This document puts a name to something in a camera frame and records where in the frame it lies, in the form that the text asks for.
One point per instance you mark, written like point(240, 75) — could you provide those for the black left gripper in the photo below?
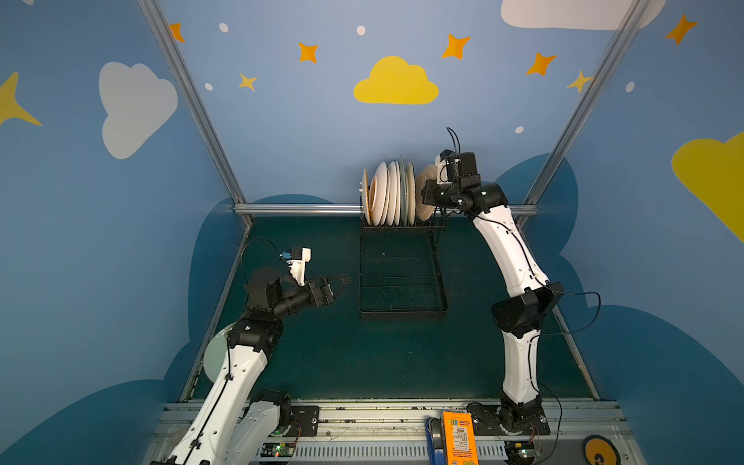
point(324, 292)

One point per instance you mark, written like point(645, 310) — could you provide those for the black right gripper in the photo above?
point(433, 193)

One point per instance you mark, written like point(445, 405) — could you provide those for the dark navy plate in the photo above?
point(424, 207)

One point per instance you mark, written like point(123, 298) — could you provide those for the cream floral plate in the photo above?
point(410, 194)

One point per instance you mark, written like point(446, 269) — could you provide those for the grey-green plain plate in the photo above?
point(405, 197)

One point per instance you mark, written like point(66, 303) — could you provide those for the black wire dish rack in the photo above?
point(400, 273)

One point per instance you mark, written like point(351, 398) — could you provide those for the green-rimmed Hao Wei plate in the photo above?
point(378, 195)

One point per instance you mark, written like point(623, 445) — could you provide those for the woven bamboo plate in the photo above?
point(364, 195)

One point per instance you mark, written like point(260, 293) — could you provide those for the white plate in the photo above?
point(400, 192)

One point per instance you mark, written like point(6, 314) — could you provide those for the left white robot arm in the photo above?
point(230, 429)

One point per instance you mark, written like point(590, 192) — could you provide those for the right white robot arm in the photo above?
point(520, 318)

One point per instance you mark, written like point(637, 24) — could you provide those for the mint green leaf plate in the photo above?
point(215, 354)

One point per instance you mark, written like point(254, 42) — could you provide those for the small green circuit board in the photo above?
point(278, 450)

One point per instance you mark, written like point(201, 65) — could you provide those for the orange box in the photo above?
point(459, 438)

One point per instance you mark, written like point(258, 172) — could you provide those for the yellow black wheel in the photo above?
point(597, 450)

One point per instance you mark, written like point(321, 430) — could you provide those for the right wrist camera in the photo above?
point(457, 168)

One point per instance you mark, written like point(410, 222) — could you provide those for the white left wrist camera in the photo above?
point(297, 259)

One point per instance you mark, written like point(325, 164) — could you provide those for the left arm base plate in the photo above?
point(304, 421)

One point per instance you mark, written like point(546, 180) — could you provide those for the blue tool handle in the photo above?
point(435, 441)

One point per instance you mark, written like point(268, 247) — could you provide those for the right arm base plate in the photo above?
point(488, 419)

